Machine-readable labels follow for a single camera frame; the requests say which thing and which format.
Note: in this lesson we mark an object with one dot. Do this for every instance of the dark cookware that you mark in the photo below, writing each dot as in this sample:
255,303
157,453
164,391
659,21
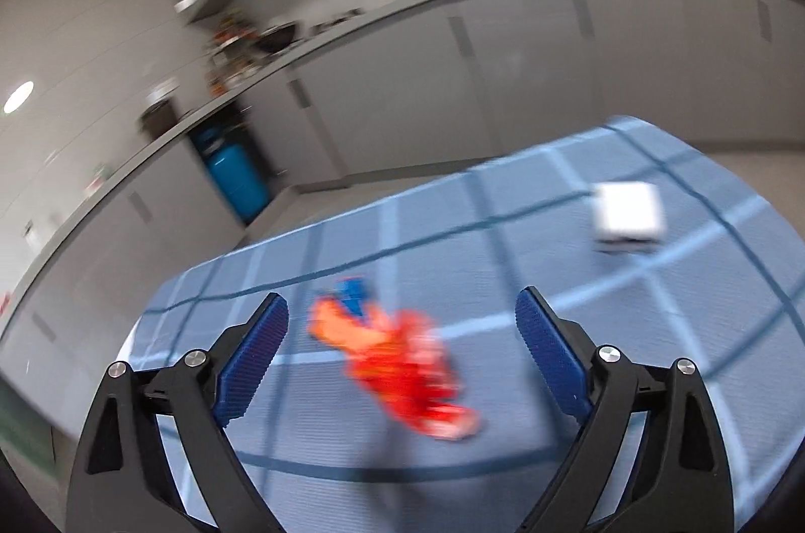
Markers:
278,36

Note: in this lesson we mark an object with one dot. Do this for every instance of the white sponge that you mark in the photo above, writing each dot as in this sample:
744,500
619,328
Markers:
629,209

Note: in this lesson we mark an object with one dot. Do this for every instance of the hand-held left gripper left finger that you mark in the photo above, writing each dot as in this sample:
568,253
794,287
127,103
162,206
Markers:
251,363

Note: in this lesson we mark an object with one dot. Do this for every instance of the orange red wrapper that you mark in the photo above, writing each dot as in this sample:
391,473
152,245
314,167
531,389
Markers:
402,376

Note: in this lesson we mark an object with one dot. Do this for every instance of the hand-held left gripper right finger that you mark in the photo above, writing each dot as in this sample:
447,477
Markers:
553,350

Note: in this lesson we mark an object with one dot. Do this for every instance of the blue gas cylinder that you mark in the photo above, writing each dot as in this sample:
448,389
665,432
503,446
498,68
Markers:
236,180

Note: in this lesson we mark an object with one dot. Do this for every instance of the grey kitchen counter cabinets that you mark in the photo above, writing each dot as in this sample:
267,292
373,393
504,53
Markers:
402,80

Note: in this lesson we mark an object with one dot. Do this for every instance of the blue checked cloth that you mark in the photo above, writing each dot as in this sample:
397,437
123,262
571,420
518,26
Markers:
503,231

